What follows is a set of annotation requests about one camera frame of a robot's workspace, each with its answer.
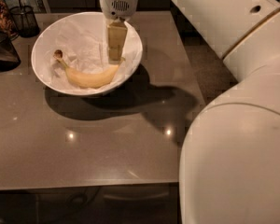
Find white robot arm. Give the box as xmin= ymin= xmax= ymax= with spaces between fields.
xmin=171 ymin=0 xmax=280 ymax=224

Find brown snack bag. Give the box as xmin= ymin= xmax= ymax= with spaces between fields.
xmin=0 ymin=1 xmax=17 ymax=38

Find white paper liner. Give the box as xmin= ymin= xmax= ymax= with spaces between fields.
xmin=47 ymin=21 xmax=142 ymax=95

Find yellow banana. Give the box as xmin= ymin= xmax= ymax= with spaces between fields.
xmin=53 ymin=49 xmax=125 ymax=89

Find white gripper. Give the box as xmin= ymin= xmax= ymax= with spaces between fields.
xmin=99 ymin=0 xmax=138 ymax=62

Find dark glass bowl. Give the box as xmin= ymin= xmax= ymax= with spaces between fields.
xmin=0 ymin=31 xmax=21 ymax=72

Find black mesh pen cup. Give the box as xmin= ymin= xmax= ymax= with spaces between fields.
xmin=10 ymin=6 xmax=40 ymax=38

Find large white bowl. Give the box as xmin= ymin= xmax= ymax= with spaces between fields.
xmin=31 ymin=12 xmax=143 ymax=96

